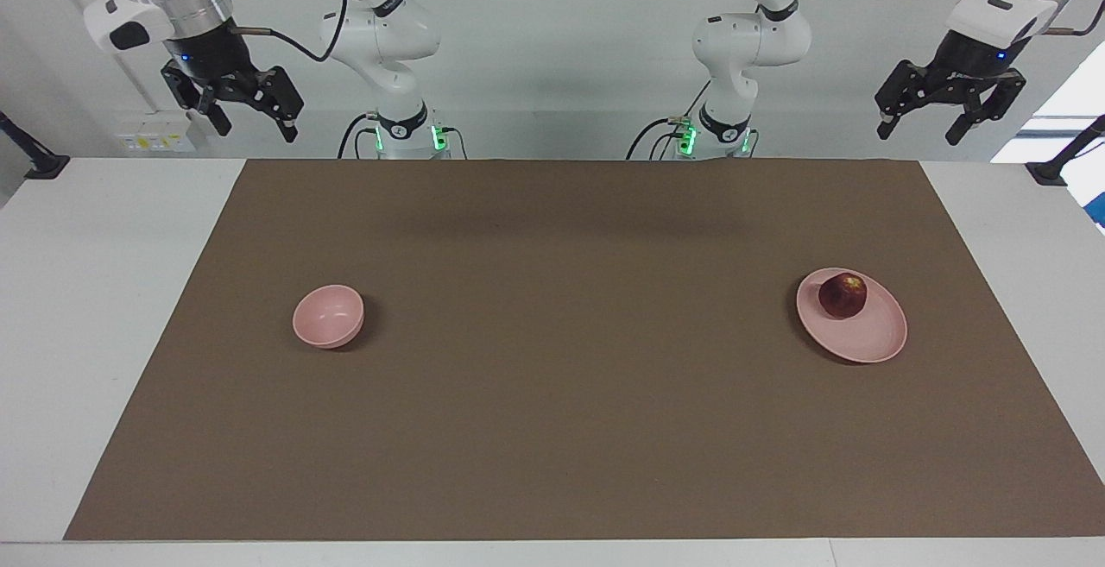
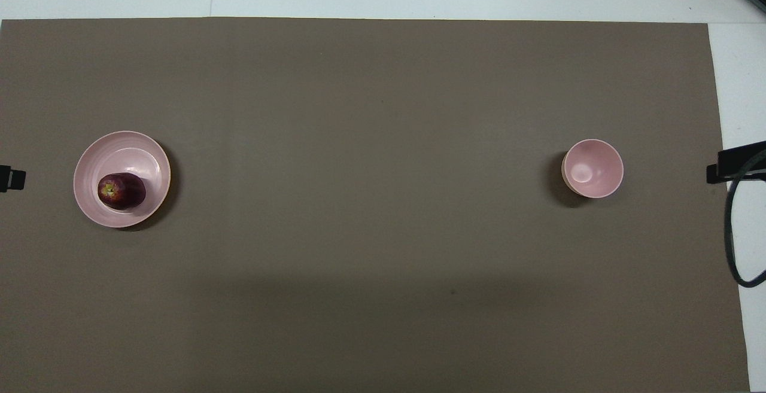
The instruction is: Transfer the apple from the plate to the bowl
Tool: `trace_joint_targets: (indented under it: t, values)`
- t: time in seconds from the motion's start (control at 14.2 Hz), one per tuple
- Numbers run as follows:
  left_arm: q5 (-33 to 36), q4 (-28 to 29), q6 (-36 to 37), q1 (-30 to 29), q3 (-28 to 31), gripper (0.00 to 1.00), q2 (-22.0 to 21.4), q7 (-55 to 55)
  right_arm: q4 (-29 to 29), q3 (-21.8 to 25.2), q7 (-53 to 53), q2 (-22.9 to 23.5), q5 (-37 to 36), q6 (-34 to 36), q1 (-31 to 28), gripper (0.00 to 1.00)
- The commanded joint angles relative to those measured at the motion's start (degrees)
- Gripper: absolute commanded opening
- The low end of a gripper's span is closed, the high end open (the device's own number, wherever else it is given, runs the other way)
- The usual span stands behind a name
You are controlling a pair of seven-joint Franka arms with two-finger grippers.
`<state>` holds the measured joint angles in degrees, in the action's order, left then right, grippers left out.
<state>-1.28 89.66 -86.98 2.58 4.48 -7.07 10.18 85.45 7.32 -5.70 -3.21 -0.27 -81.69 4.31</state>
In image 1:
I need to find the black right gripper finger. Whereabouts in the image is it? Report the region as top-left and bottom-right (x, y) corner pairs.
(186, 84), (232, 138)
(250, 66), (305, 143)

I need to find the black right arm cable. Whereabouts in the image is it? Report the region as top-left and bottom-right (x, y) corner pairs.
(231, 0), (349, 63)

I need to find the pink bowl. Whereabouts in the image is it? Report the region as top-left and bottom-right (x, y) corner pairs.
(292, 284), (365, 350)

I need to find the pink plate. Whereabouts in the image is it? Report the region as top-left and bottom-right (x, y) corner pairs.
(796, 268), (908, 364)

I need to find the brown table mat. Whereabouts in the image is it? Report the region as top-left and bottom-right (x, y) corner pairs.
(63, 159), (1105, 542)

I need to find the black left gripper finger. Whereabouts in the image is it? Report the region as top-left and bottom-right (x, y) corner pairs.
(945, 71), (1026, 147)
(875, 60), (929, 140)

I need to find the red apple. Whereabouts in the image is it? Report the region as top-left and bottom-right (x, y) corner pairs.
(818, 273), (868, 319)

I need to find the bright white window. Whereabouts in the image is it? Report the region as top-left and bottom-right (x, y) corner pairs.
(991, 41), (1105, 164)

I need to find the black clamp mount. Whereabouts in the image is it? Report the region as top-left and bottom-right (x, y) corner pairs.
(1026, 114), (1105, 186)
(0, 111), (70, 180)

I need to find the white wall power outlet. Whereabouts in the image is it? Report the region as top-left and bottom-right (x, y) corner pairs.
(117, 123), (198, 154)

